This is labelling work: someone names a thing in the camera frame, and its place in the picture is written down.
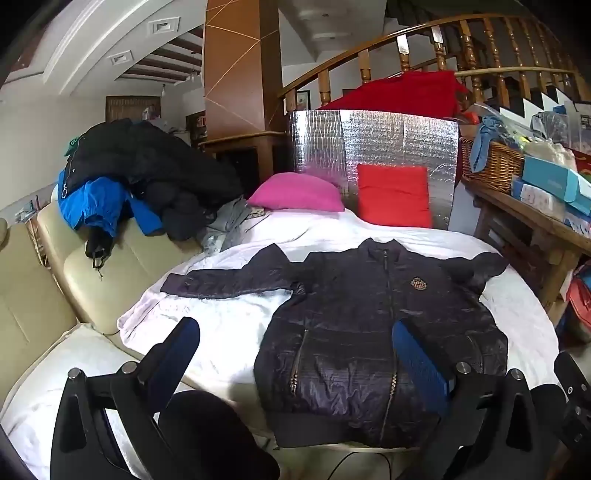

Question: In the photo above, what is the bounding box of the wicker basket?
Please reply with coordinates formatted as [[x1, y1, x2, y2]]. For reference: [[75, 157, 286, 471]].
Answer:
[[459, 136, 527, 195]]

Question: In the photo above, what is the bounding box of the small cluttered table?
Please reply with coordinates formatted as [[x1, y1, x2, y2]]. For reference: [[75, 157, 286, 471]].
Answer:
[[14, 194, 44, 224]]

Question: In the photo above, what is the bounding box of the grey garment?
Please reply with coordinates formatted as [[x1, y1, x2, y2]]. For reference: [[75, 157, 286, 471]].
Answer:
[[203, 196, 266, 254]]

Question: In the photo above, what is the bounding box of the black quilted jacket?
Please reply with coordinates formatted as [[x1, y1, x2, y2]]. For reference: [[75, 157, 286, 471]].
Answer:
[[160, 237, 509, 448]]

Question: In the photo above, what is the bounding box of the white bed sheet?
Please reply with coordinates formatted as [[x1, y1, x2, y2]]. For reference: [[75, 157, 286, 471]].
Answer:
[[0, 205, 561, 480]]

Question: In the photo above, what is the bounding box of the cream leather sofa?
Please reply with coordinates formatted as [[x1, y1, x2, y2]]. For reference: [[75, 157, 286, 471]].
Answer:
[[0, 189, 218, 407]]

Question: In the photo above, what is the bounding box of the pink pillow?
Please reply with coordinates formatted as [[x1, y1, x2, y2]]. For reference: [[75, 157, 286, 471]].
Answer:
[[248, 172, 345, 213]]

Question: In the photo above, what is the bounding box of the dark plastic bag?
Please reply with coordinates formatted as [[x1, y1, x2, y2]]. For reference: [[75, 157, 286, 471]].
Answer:
[[531, 111, 575, 148]]

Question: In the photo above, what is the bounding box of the beige plastic bag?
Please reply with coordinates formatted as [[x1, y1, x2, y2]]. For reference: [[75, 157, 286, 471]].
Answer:
[[524, 141, 578, 171]]

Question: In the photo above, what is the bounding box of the red cloth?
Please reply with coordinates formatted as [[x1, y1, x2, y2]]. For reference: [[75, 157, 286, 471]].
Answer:
[[318, 70, 472, 120]]

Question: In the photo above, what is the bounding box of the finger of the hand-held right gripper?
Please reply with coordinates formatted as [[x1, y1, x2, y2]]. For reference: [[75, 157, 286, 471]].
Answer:
[[553, 352, 583, 398]]

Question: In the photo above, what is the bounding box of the blue cloth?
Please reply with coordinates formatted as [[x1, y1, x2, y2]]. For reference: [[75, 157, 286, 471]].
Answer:
[[470, 115, 506, 172]]

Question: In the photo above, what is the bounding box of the white staircase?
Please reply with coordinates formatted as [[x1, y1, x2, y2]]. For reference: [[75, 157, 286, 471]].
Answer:
[[499, 88, 578, 121]]

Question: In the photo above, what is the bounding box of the white tissue pack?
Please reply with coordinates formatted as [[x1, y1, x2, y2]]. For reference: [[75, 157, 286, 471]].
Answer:
[[512, 179, 566, 217]]

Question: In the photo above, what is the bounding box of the wooden table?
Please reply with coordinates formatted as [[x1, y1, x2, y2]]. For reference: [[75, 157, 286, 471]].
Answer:
[[462, 178, 591, 310]]

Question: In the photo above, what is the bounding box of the clear plastic storage bin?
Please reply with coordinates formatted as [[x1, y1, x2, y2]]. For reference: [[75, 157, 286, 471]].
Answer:
[[575, 99, 591, 155]]

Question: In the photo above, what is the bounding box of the red bag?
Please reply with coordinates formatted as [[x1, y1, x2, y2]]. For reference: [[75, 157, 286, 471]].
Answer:
[[566, 272, 591, 333]]

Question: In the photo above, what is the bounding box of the black puffer coat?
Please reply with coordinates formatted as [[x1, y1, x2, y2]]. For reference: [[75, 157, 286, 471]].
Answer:
[[65, 119, 245, 241]]

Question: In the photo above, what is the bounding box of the teal cardboard box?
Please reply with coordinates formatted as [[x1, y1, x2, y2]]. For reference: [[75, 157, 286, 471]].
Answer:
[[522, 154, 591, 215]]

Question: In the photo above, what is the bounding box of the blue jacket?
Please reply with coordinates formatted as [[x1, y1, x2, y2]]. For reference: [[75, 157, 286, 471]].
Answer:
[[58, 168, 164, 238]]

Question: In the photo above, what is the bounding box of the wooden stair railing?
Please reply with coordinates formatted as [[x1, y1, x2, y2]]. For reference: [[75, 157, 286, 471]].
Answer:
[[277, 14, 591, 112]]

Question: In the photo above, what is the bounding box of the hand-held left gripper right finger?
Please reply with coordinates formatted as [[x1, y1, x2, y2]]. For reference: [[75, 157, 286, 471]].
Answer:
[[392, 318, 543, 480]]

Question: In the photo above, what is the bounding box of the silver foil insulation board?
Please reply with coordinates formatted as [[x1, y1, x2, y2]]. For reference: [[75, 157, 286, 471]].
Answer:
[[285, 110, 460, 232]]

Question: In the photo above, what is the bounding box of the red pillow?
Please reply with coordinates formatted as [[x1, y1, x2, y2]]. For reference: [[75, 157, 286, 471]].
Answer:
[[356, 164, 434, 229]]

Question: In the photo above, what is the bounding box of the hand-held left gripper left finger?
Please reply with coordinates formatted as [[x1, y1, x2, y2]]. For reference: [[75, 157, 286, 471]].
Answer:
[[50, 316, 201, 480]]

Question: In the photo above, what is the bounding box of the brown wooden pillar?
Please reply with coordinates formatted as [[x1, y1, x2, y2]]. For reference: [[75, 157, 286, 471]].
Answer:
[[203, 0, 287, 185]]

